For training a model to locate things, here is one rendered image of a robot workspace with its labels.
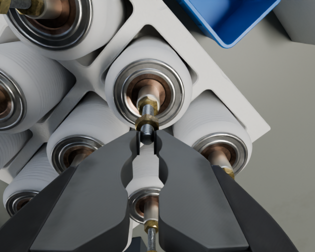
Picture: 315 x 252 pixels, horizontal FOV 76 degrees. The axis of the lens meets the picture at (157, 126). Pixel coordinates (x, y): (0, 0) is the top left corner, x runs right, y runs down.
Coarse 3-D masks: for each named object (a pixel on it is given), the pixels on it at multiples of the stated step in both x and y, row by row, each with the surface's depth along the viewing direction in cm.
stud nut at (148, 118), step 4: (140, 116) 15; (144, 116) 15; (148, 116) 15; (152, 116) 15; (136, 120) 15; (140, 120) 14; (144, 120) 14; (148, 120) 14; (152, 120) 14; (156, 120) 15; (136, 124) 14; (140, 124) 14; (152, 124) 14; (156, 124) 14; (136, 128) 15; (156, 128) 15
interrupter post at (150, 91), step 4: (144, 88) 20; (148, 88) 20; (152, 88) 20; (140, 92) 20; (144, 92) 19; (148, 92) 19; (152, 92) 19; (156, 92) 20; (140, 96) 18; (144, 96) 18; (148, 96) 18; (152, 96) 18; (156, 96) 19; (136, 104) 19
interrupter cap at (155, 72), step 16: (128, 64) 20; (144, 64) 20; (160, 64) 20; (128, 80) 20; (144, 80) 21; (160, 80) 20; (176, 80) 20; (112, 96) 21; (128, 96) 21; (160, 96) 22; (176, 96) 21; (128, 112) 22; (160, 112) 22; (176, 112) 22
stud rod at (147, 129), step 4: (148, 104) 18; (144, 108) 17; (148, 108) 17; (152, 108) 18; (144, 112) 16; (148, 112) 16; (152, 112) 17; (144, 124) 14; (148, 124) 14; (140, 128) 15; (144, 128) 14; (148, 128) 14; (152, 128) 14; (140, 132) 14; (144, 132) 13; (148, 132) 13; (152, 132) 14; (140, 136) 14; (144, 136) 13; (148, 136) 13; (152, 136) 13; (140, 140) 14; (144, 140) 14; (148, 140) 14; (152, 140) 14; (148, 144) 14
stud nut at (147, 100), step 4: (140, 100) 18; (144, 100) 18; (148, 100) 18; (152, 100) 18; (156, 100) 18; (140, 104) 18; (144, 104) 18; (152, 104) 18; (156, 104) 18; (140, 108) 18; (156, 108) 18; (140, 112) 18; (156, 112) 18
